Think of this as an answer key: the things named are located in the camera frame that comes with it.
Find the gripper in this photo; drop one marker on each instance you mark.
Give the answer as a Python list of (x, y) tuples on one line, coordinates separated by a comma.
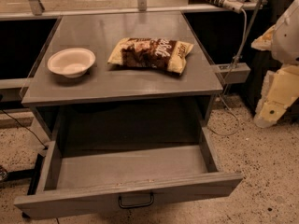
[(287, 40)]

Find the grey top drawer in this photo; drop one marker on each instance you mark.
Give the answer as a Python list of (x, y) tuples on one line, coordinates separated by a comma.
[(79, 179)]

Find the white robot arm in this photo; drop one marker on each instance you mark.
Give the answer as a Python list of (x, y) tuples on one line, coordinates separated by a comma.
[(290, 17)]

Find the grey cabinet with top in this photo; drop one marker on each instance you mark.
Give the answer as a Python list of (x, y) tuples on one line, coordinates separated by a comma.
[(135, 78)]

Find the dark cabinet at right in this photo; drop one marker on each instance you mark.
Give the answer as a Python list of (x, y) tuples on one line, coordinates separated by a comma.
[(262, 61)]

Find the grey junction box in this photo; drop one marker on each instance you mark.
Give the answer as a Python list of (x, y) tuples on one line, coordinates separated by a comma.
[(227, 75)]

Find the white emergency stop button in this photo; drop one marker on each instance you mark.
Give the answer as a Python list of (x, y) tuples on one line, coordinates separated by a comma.
[(232, 2)]

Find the yellow brown chip bag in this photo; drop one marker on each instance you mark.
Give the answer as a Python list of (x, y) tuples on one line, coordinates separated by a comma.
[(156, 53)]

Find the white paper bowl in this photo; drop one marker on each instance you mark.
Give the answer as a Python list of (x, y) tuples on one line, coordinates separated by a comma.
[(71, 63)]

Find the black drawer handle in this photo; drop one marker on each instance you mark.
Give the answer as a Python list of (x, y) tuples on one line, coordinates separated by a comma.
[(134, 201)]

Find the metal railing frame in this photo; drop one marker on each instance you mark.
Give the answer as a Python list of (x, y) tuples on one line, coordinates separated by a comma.
[(130, 0)]

